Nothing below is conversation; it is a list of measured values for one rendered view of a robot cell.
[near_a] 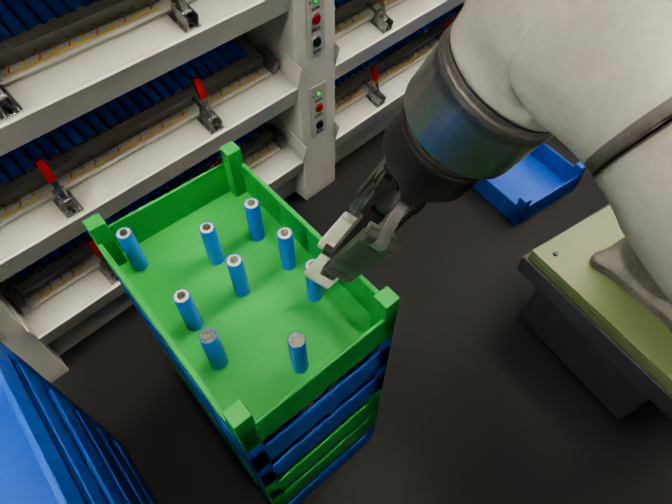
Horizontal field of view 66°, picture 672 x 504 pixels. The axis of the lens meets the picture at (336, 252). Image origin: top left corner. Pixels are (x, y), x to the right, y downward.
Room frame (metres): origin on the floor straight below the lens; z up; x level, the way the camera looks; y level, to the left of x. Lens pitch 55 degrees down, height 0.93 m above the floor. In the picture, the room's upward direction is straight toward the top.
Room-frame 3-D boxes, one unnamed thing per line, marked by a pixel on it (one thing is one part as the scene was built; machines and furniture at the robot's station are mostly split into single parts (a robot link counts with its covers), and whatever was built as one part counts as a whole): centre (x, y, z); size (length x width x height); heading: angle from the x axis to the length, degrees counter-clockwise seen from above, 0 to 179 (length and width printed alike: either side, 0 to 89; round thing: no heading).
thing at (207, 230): (0.36, 0.15, 0.44); 0.02 x 0.02 x 0.06
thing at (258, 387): (0.31, 0.11, 0.44); 0.30 x 0.20 x 0.08; 41
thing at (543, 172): (0.91, -0.41, 0.04); 0.30 x 0.20 x 0.08; 34
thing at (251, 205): (0.40, 0.10, 0.44); 0.02 x 0.02 x 0.06
